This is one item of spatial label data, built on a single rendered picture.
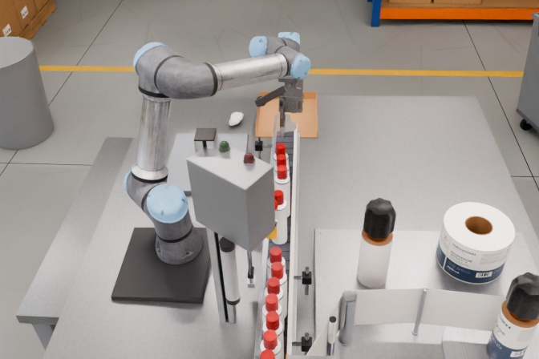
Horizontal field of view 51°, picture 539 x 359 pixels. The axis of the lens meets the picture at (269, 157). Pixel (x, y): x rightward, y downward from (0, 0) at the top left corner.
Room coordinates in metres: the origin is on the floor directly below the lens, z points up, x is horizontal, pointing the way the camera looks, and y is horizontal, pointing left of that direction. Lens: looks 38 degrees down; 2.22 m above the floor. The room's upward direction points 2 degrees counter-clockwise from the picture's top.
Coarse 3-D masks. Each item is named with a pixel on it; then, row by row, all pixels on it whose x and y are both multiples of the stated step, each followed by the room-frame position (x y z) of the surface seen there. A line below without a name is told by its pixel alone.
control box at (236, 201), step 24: (192, 168) 0.93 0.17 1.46; (216, 168) 0.91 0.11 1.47; (240, 168) 0.90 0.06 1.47; (264, 168) 0.90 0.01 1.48; (192, 192) 0.94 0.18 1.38; (216, 192) 0.89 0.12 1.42; (240, 192) 0.85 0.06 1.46; (264, 192) 0.88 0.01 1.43; (216, 216) 0.90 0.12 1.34; (240, 216) 0.85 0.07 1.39; (264, 216) 0.88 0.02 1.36; (240, 240) 0.85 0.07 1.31
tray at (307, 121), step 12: (312, 96) 2.16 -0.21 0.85; (264, 108) 2.10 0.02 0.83; (276, 108) 2.09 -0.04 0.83; (312, 108) 2.08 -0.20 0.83; (264, 120) 2.00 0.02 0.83; (300, 120) 1.99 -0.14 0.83; (312, 120) 1.99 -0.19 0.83; (264, 132) 1.91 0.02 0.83; (300, 132) 1.90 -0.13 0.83; (312, 132) 1.90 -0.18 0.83
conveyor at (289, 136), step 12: (288, 132) 1.84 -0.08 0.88; (276, 144) 1.77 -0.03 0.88; (288, 144) 1.76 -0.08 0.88; (288, 228) 1.30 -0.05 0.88; (288, 240) 1.25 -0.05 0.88; (288, 252) 1.20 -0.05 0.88; (288, 264) 1.15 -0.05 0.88; (288, 276) 1.10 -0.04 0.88; (288, 288) 1.05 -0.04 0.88; (264, 300) 1.02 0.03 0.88; (288, 300) 1.01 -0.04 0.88
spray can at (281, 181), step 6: (282, 168) 1.37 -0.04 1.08; (282, 174) 1.35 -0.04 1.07; (276, 180) 1.36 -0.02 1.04; (282, 180) 1.35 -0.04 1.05; (288, 180) 1.36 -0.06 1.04; (276, 186) 1.36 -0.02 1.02; (282, 186) 1.35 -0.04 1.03; (288, 186) 1.35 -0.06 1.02; (288, 192) 1.35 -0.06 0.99; (288, 198) 1.35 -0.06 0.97; (288, 204) 1.35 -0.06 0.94; (288, 210) 1.35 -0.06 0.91; (288, 216) 1.35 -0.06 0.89
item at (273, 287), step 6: (270, 282) 0.92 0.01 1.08; (276, 282) 0.92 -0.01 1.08; (270, 288) 0.90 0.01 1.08; (276, 288) 0.90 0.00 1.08; (264, 294) 0.91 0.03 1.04; (276, 294) 0.90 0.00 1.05; (282, 294) 0.91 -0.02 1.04; (282, 300) 0.91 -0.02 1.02; (282, 306) 0.90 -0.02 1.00; (282, 312) 0.90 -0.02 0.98; (282, 318) 0.90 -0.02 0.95; (282, 324) 0.90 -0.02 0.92
